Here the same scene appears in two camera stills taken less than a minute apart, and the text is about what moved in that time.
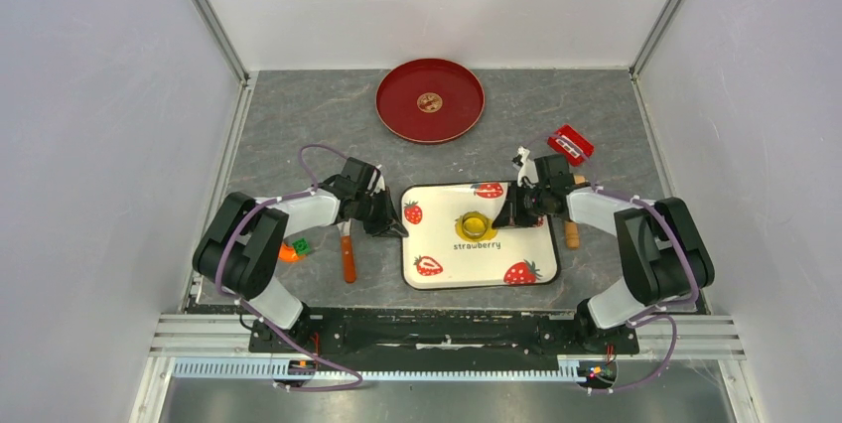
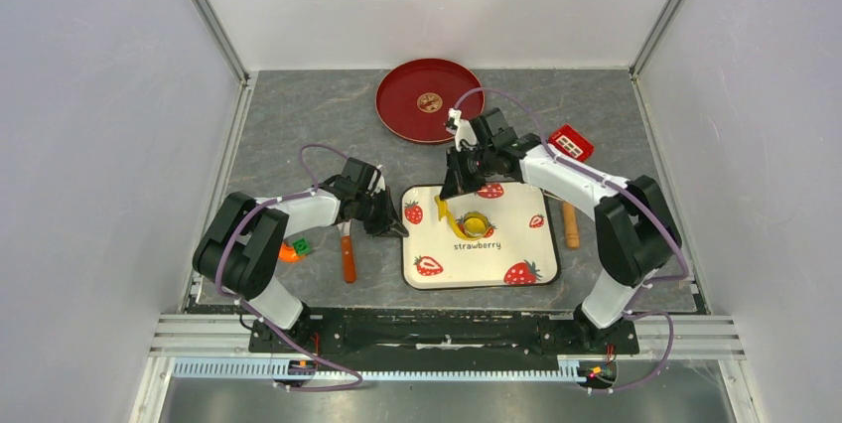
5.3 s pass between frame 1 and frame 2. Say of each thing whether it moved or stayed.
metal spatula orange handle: stayed
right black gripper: moved
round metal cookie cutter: stayed
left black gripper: stayed
